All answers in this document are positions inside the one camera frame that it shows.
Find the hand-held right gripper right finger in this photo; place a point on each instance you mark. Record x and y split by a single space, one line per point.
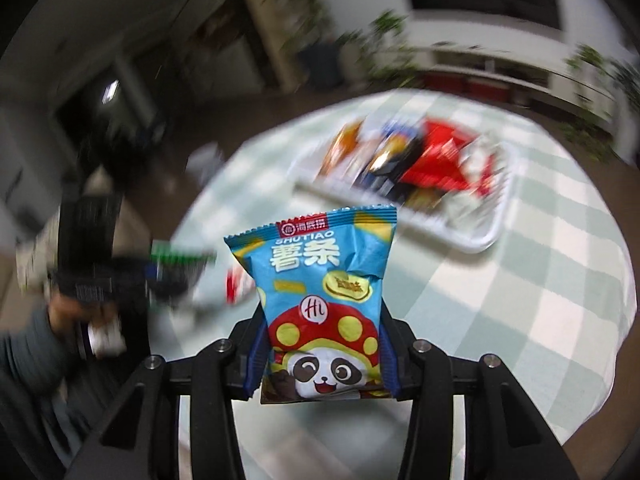
390 360

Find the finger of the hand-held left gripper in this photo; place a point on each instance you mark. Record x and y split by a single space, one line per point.
170 280

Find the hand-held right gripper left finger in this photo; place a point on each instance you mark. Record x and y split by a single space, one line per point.
255 360

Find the green snack packet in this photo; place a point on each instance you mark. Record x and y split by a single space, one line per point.
180 252

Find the light blue panda snack packet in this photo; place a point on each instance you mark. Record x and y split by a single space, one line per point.
320 270

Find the white plastic tray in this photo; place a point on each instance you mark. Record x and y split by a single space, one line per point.
475 240

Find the dark blue snack packet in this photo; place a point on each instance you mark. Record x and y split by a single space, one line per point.
390 160

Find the plain red snack packet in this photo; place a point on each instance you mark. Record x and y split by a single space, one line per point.
440 160

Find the orange snack packet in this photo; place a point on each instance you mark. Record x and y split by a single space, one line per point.
340 150

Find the person's left forearm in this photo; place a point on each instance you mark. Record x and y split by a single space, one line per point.
35 360

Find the person's left hand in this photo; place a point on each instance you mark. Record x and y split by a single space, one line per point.
70 310

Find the red and white snack packet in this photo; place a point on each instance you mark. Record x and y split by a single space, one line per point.
235 285

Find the white trash bin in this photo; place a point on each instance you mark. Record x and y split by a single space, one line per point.
205 162

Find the checked tablecloth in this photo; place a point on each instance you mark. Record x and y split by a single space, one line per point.
525 285

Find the dark grey plant pot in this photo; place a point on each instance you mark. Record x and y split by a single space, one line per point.
322 65

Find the red storage boxes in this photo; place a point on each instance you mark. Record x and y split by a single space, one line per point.
465 87

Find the trailing vine plant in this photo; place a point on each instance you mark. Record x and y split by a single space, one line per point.
375 40

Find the white tv stand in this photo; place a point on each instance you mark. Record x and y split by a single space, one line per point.
500 55

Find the small-leaf potted plant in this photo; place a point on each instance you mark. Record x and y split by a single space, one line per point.
600 90

